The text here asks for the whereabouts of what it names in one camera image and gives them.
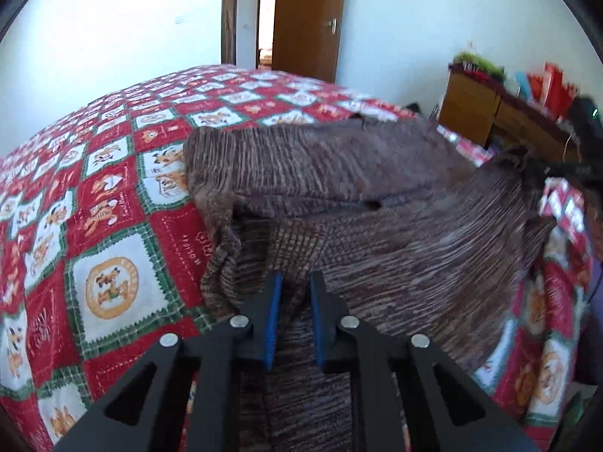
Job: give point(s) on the brown sun-print knit sweater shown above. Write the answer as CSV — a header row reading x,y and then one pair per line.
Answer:
x,y
400,254

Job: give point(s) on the light blue box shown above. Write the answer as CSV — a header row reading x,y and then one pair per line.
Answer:
x,y
521,85

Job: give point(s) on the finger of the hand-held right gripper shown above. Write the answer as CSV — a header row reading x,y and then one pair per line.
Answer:
x,y
565,172

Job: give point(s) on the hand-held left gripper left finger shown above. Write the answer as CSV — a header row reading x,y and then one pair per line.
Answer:
x,y
272,329

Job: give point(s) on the brown wooden door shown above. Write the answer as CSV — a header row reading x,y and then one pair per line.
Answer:
x,y
301,33

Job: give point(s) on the red checkered printed bed blanket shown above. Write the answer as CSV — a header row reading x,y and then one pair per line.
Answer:
x,y
117,197

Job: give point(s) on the dark inner door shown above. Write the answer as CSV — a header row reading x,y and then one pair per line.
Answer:
x,y
229,23

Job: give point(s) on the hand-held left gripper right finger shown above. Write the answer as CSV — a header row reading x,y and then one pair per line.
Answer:
x,y
316,334

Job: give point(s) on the wooden cabinet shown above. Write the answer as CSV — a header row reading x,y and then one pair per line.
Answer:
x,y
466,103

